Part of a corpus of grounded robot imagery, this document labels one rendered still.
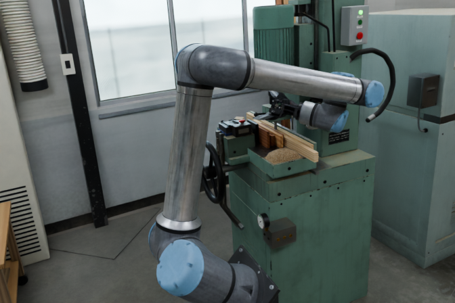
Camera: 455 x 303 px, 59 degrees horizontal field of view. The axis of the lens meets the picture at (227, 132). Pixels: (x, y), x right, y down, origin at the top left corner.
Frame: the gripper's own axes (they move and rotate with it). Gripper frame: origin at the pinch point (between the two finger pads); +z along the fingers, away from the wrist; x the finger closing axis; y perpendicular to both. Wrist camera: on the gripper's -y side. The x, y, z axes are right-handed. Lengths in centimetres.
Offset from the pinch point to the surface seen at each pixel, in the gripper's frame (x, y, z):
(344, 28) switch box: -35.6, -25.6, -23.1
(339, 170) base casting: 26, -27, -36
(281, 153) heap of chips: 18.8, -0.3, -15.0
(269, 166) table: 24.6, 2.8, -12.1
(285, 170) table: 25.0, 0.3, -18.4
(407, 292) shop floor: 90, -67, -81
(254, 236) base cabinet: 66, -16, -7
